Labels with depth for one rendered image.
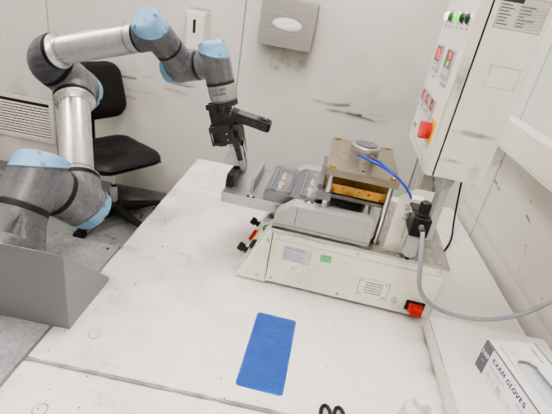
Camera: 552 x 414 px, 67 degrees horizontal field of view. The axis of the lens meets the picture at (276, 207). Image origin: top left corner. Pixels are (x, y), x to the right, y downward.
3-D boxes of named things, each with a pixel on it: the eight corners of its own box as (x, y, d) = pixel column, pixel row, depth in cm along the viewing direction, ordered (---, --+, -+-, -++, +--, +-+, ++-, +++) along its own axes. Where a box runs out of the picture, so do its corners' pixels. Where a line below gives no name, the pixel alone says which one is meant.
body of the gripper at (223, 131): (219, 140, 123) (210, 99, 118) (247, 137, 122) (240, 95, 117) (213, 149, 116) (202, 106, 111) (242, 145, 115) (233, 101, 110)
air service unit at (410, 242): (411, 239, 106) (430, 186, 99) (417, 272, 93) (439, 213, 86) (390, 235, 106) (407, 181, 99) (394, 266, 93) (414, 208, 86)
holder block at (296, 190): (327, 184, 130) (328, 177, 129) (322, 212, 112) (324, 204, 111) (275, 172, 131) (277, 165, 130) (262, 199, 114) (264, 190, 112)
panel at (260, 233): (258, 223, 146) (288, 183, 138) (236, 270, 119) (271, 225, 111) (253, 219, 146) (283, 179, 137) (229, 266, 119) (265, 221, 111)
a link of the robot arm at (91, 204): (34, 221, 100) (37, 61, 125) (80, 240, 113) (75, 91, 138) (75, 203, 98) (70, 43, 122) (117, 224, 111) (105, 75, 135)
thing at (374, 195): (383, 180, 126) (392, 150, 122) (387, 212, 107) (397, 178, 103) (327, 168, 128) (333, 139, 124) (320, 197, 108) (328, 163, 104)
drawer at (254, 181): (330, 195, 132) (336, 172, 129) (325, 227, 113) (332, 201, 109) (240, 175, 135) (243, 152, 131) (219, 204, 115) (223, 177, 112)
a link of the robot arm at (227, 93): (237, 80, 115) (231, 85, 108) (241, 96, 117) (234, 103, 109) (211, 83, 116) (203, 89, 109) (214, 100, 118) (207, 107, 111)
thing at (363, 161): (404, 181, 129) (417, 140, 123) (416, 228, 101) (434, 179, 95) (326, 164, 131) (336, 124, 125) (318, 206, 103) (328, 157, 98)
